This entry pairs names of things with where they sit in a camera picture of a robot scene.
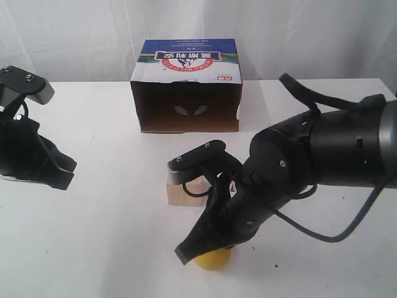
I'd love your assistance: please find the wooden cube block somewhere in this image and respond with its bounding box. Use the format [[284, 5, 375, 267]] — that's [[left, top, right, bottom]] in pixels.
[[166, 174, 210, 207]]

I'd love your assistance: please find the yellow tennis ball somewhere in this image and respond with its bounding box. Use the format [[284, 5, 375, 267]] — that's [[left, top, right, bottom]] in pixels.
[[194, 248, 233, 271]]

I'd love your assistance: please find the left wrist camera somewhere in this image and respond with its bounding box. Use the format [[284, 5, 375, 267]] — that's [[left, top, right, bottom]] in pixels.
[[1, 65, 55, 108]]

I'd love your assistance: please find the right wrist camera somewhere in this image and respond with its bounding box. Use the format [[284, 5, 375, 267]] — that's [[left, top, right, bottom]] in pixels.
[[167, 140, 226, 185]]

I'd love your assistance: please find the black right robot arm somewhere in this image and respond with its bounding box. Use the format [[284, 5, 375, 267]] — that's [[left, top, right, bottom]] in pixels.
[[168, 101, 396, 264]]

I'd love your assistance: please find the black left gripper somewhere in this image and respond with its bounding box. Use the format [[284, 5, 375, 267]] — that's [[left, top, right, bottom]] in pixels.
[[1, 116, 77, 191]]

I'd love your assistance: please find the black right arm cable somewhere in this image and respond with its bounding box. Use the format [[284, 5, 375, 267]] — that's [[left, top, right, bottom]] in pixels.
[[181, 73, 397, 243]]

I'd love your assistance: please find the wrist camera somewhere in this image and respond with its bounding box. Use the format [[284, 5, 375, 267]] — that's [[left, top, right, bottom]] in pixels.
[[1, 65, 55, 108], [167, 140, 226, 185]]

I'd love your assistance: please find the blue white cardboard box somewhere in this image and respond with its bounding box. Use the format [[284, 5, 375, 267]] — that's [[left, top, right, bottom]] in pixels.
[[130, 38, 243, 133]]

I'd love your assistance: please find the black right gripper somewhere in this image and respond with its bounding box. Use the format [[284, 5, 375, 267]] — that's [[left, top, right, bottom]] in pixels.
[[175, 151, 298, 265]]

